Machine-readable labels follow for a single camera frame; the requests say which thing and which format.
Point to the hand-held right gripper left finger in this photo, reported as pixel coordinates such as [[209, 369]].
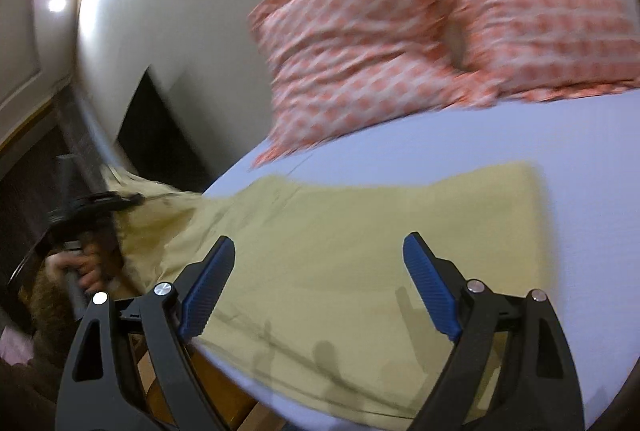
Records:
[[205, 298]]

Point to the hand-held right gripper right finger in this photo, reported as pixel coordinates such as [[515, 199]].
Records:
[[431, 296]]

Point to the yellow pants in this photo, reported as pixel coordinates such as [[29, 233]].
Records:
[[325, 236]]

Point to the person's left forearm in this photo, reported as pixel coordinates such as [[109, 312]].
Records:
[[47, 316]]

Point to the person's left hand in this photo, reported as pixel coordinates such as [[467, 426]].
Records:
[[90, 273]]

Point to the dark bedside cabinet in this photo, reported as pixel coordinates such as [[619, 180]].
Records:
[[152, 136]]

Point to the white panelled door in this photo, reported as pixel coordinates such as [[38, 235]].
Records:
[[20, 36]]

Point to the bed with lavender sheet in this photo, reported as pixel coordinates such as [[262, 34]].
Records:
[[575, 171]]

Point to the orange patterned pillow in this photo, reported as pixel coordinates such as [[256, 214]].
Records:
[[350, 61], [530, 6]]

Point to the wooden bed frame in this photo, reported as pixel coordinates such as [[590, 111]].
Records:
[[146, 368]]

